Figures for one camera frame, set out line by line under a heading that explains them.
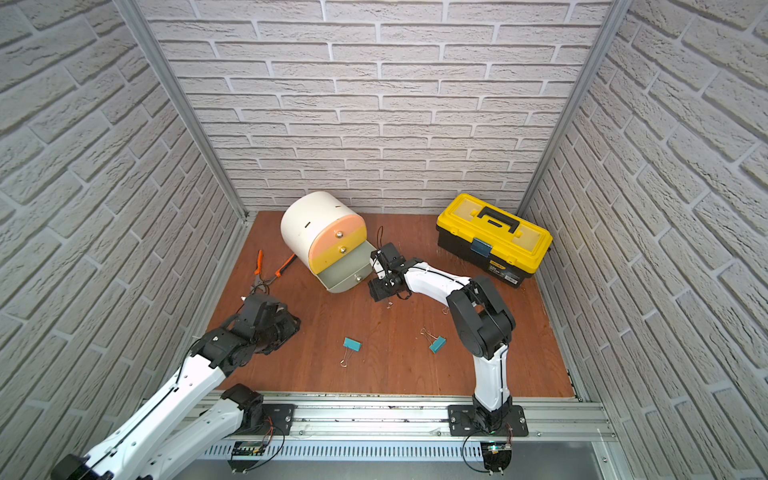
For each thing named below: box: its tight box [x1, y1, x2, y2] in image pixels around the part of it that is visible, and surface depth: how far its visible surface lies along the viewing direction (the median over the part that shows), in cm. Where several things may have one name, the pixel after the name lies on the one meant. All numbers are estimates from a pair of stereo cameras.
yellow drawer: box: [309, 225, 367, 275], surface depth 92 cm
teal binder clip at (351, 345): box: [340, 337, 363, 367], surface depth 87 cm
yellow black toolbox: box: [436, 193, 553, 288], surface depth 96 cm
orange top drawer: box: [309, 215, 367, 259], surface depth 87 cm
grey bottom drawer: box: [317, 239, 377, 294], surface depth 97 cm
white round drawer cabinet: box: [280, 191, 377, 293], surface depth 92 cm
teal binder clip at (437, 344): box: [420, 328, 447, 354], surface depth 88 cm
